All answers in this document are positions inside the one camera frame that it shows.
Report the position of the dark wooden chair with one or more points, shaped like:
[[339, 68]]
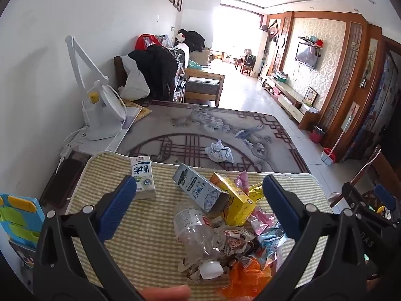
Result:
[[118, 69]]

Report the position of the wooden chairs group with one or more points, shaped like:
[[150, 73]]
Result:
[[246, 65]]

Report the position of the clear magazine rack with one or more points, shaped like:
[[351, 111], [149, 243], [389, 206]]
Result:
[[179, 78]]

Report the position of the small purple pink wrapper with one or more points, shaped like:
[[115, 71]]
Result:
[[241, 180]]

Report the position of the wall shelf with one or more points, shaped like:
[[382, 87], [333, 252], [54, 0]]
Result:
[[310, 42]]

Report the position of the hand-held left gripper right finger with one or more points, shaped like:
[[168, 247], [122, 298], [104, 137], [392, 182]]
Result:
[[282, 207]]

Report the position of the blue grey cardboard carton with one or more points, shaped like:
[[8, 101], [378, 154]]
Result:
[[200, 191]]

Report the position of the blue printed door curtain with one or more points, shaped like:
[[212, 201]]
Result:
[[376, 116]]

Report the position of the person's left hand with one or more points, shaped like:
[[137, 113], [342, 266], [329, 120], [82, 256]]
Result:
[[166, 294]]

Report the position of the pink plastic wrapper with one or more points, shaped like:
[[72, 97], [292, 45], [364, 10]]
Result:
[[261, 219]]

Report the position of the grey floral printed tablecloth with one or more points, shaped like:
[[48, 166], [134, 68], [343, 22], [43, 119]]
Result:
[[188, 131]]

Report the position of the wall television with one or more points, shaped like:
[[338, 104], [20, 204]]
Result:
[[307, 55]]

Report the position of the low television cabinet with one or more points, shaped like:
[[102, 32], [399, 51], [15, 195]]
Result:
[[291, 98]]

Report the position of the black jacket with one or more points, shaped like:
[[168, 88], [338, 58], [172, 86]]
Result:
[[156, 65]]

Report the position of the orange plastic wrapper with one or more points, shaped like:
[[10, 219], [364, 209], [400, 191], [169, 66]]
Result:
[[247, 276]]

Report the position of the wooden sofa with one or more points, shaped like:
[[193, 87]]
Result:
[[203, 86]]

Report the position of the green striped cloth mat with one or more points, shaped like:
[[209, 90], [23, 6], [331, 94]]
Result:
[[150, 225]]

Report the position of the blue plastic toy rack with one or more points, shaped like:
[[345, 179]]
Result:
[[18, 222]]

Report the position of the black clothes pile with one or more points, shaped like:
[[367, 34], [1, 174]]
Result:
[[194, 39]]

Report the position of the yellow paper envelope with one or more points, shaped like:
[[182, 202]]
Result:
[[139, 109]]

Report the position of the white milk carton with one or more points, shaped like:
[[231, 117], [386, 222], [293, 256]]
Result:
[[142, 175]]

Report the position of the red bag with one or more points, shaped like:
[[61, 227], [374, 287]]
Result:
[[145, 41]]

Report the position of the white cloth bag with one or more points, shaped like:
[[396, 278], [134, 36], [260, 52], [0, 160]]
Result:
[[134, 81]]

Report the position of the patchwork framed picture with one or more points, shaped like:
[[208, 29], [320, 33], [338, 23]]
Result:
[[310, 95]]

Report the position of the yellow cardboard package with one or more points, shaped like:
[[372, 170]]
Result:
[[238, 207]]

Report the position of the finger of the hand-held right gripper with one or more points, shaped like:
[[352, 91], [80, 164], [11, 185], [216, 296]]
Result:
[[386, 196], [354, 194]]

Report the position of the red white snack wrapper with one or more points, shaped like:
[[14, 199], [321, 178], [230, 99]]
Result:
[[231, 241]]

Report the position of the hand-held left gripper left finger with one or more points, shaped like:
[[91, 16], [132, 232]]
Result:
[[114, 207]]

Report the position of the white folding desk lamp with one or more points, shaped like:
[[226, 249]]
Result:
[[100, 125]]

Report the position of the small red waste bin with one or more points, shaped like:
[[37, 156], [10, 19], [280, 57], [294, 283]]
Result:
[[317, 135]]

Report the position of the white bottle cap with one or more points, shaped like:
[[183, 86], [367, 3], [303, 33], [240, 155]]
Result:
[[211, 269]]

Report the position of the blue white paper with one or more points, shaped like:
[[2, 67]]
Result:
[[219, 153]]

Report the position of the crushed clear plastic bottle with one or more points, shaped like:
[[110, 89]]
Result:
[[191, 225]]

